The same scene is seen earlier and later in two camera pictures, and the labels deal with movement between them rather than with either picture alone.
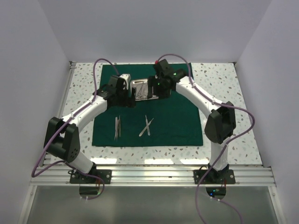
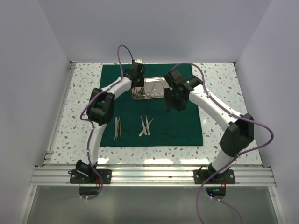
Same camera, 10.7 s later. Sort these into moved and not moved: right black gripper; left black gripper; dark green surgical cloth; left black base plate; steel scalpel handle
Moved: left black gripper; right black gripper
Not moved: steel scalpel handle; left black base plate; dark green surgical cloth
